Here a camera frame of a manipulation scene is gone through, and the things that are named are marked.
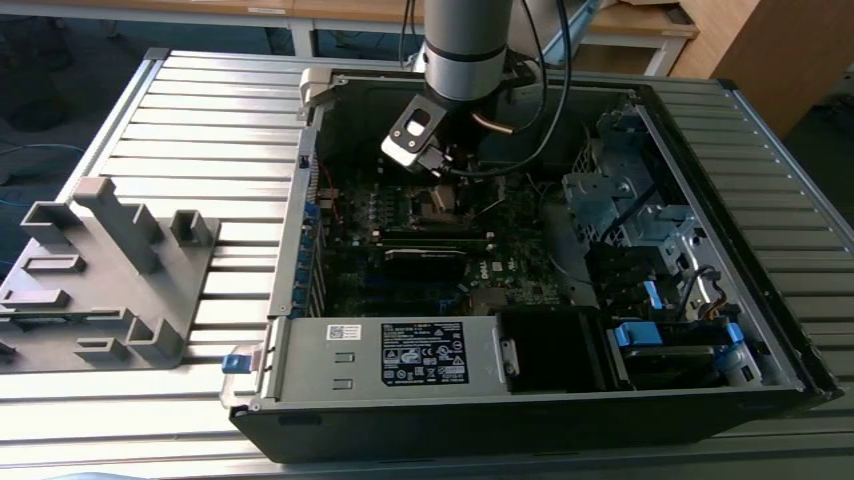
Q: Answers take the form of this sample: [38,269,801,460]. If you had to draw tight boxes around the green motherboard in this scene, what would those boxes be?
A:
[313,159,602,319]

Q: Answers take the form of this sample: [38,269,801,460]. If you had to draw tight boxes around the coloured wire bundle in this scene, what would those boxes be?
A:
[691,264,743,321]

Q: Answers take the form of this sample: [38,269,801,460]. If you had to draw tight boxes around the black hard disk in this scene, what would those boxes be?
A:
[620,344,723,390]

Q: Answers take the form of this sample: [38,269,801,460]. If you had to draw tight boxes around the wooden desk white frame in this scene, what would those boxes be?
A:
[0,0,701,77]

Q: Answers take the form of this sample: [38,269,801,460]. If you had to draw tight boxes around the black office chair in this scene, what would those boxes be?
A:
[0,17,77,134]

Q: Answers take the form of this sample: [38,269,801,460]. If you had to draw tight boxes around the metal disk bay cage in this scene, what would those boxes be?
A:
[560,97,713,321]

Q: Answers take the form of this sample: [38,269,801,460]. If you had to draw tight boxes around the black graphics card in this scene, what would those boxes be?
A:
[382,246,474,287]

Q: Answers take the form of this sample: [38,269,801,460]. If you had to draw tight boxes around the silver power supply unit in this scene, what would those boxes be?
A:
[264,314,517,404]

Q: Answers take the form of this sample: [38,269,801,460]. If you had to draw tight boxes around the CPU socket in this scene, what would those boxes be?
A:
[398,185,484,232]

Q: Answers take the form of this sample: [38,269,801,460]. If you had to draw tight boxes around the blue floor cable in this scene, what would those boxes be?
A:
[0,142,87,157]

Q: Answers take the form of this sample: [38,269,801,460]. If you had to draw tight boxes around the copper braided cable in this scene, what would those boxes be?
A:
[470,110,517,137]

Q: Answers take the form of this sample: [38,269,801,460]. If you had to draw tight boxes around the wooden cabinet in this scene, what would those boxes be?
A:
[671,0,854,139]

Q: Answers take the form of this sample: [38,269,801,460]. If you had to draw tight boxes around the grey parts rack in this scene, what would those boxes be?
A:
[0,175,223,374]

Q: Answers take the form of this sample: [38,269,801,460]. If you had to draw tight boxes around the blue disk carrier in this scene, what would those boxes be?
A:
[612,319,747,351]

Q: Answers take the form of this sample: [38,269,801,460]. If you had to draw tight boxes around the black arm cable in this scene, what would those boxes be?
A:
[452,0,574,177]

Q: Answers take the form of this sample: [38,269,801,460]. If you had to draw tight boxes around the black flat cable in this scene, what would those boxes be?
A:
[596,182,663,244]

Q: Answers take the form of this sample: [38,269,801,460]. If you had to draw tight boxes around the black connector block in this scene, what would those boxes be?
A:
[584,243,653,306]

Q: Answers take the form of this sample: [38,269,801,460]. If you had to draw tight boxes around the rear expansion slot brackets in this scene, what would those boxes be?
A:
[293,197,333,319]

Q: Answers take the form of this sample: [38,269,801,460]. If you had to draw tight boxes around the black PC case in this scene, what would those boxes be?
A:
[219,67,844,465]

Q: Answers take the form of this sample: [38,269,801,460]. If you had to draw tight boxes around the chipset heatsink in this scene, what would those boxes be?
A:
[469,287,510,315]

